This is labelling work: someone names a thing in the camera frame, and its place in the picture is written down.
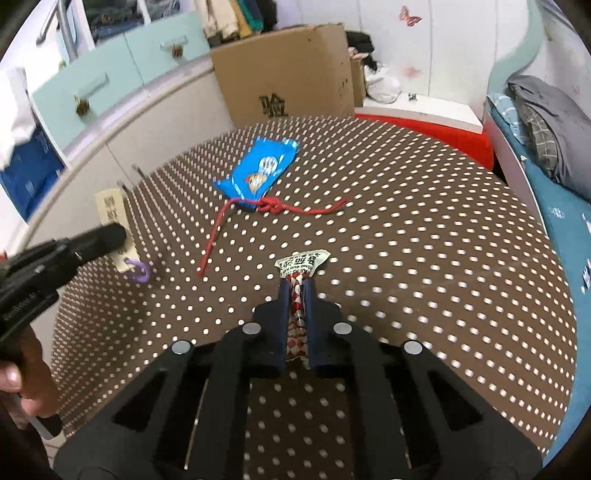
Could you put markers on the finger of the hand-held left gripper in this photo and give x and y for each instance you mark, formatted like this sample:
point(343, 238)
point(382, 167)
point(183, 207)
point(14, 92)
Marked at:
point(104, 240)

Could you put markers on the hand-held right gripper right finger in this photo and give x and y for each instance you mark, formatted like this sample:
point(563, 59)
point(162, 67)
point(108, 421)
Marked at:
point(310, 318)

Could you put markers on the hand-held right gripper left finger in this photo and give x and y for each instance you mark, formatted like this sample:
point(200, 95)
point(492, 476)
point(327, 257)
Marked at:
point(281, 318)

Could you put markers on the white yellow paper carton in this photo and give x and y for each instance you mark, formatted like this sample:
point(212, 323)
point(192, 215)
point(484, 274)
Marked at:
point(113, 207)

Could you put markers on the red white checkered wrapper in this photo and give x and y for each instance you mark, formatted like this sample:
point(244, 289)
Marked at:
point(302, 263)

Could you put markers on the person's left hand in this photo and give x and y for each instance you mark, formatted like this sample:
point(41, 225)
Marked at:
point(37, 387)

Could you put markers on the purple plastic hook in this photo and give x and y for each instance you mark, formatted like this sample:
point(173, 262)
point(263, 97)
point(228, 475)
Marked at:
point(138, 272)

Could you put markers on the blue white bag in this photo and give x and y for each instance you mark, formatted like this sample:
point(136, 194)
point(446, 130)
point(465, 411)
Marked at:
point(27, 161)

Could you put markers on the brown polka dot tablecloth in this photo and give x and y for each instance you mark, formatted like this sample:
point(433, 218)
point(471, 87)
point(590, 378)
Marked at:
point(415, 277)

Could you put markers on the beige cabinet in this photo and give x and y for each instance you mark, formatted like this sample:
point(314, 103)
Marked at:
point(152, 120)

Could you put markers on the teal cabinet drawer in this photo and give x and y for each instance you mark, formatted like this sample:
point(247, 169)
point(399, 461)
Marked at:
point(92, 87)
point(161, 41)

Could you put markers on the blue snack wrapper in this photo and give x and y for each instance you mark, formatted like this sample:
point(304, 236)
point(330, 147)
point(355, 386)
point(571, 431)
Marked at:
point(263, 166)

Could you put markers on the folded denim clothes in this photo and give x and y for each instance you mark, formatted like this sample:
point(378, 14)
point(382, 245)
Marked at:
point(115, 18)

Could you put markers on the white wooden step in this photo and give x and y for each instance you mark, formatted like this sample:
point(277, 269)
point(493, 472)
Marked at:
point(429, 113)

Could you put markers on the red cloth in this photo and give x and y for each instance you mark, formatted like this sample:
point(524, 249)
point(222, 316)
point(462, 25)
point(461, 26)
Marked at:
point(471, 143)

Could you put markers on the white plastic bag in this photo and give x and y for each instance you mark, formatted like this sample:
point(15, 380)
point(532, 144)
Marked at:
point(383, 85)

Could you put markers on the cream hanging garment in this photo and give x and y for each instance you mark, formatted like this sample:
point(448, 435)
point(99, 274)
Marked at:
point(212, 18)

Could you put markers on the large cardboard box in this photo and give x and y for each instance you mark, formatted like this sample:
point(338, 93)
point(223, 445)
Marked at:
point(286, 69)

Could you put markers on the yellow hanging garment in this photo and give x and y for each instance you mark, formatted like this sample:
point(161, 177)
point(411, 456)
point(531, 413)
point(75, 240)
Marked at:
point(241, 18)

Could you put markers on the pale pink butterfly sticker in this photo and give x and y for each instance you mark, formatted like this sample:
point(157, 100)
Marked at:
point(411, 71)

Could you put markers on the teal fish print bedsheet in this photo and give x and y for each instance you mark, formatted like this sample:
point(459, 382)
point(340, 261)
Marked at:
point(558, 217)

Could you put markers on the green hanging garment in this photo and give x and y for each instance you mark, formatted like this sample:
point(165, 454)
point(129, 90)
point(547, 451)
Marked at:
point(255, 11)

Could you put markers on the black bag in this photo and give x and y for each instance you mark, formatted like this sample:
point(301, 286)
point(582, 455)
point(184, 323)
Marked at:
point(362, 44)

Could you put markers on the blue checkered pillow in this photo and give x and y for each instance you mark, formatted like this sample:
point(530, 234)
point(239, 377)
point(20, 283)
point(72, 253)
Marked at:
point(505, 113)

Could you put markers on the black hanging garment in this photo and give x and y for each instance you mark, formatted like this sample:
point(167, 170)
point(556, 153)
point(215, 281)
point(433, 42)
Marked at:
point(268, 9)

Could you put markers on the grey blanket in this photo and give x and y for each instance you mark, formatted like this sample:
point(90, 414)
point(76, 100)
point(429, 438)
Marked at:
point(554, 120)

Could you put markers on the chrome rail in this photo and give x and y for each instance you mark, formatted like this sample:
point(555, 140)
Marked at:
point(64, 23)

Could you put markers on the pink butterfly wall sticker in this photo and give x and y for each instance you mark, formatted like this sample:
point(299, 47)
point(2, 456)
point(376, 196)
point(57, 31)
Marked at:
point(410, 14)

